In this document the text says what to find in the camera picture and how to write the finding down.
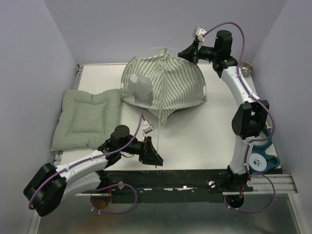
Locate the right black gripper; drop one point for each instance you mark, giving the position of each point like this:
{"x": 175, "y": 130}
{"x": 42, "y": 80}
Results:
{"x": 192, "y": 53}

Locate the black mounting rail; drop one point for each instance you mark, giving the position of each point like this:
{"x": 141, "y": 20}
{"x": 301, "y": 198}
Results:
{"x": 172, "y": 186}

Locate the steel pet bowl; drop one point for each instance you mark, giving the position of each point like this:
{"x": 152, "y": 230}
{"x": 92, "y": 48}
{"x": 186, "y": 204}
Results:
{"x": 246, "y": 68}

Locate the green striped pet tent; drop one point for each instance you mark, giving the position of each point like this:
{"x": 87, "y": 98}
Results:
{"x": 163, "y": 84}

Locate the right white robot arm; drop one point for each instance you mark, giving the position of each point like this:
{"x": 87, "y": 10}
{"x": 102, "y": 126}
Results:
{"x": 251, "y": 115}

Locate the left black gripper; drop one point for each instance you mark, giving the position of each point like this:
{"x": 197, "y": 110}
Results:
{"x": 150, "y": 156}

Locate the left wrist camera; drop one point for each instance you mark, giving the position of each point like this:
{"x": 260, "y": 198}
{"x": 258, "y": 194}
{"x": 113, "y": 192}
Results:
{"x": 147, "y": 127}

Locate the teal paw print toy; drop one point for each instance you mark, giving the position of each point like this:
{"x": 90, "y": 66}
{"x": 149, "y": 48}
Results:
{"x": 260, "y": 161}

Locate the green checkered cushion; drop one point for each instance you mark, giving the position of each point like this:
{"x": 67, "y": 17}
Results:
{"x": 86, "y": 120}

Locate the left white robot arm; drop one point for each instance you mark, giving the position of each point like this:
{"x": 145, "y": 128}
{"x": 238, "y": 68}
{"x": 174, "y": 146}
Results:
{"x": 51, "y": 184}

